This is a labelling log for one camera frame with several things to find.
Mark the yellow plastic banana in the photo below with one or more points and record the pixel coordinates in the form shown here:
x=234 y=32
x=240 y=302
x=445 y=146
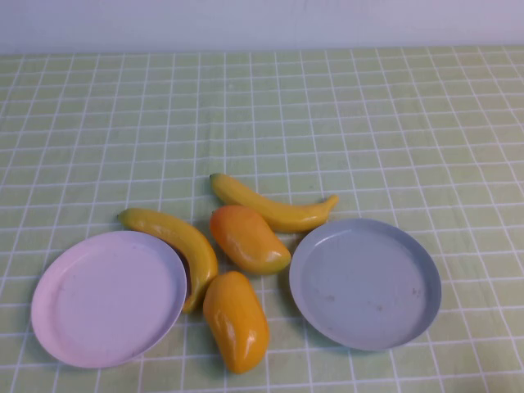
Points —
x=278 y=213
x=192 y=249

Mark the orange-blushed plastic mango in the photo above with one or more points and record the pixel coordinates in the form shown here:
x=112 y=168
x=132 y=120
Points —
x=245 y=241

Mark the yellow plastic mango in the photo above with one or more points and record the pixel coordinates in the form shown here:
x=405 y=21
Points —
x=235 y=323

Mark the grey-blue round plate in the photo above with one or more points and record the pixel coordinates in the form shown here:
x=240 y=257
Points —
x=368 y=286

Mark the pink round plate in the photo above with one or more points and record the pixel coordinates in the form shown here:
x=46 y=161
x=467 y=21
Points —
x=106 y=303

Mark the green checked tablecloth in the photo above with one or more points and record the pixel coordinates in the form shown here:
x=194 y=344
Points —
x=368 y=123

